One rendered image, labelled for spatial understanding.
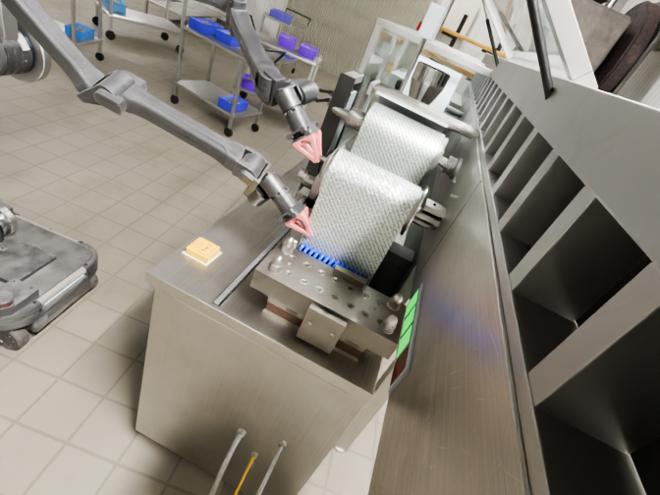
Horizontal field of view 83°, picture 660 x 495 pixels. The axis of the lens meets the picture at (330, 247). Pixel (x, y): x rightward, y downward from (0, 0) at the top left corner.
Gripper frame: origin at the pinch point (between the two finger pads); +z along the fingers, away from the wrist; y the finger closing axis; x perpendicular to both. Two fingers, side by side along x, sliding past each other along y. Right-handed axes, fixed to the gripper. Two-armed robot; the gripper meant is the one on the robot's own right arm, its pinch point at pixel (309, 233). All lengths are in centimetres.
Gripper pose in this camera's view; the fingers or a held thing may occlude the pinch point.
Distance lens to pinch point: 106.7
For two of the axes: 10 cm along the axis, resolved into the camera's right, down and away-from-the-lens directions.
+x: 7.5, -4.3, -5.0
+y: -3.0, 4.6, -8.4
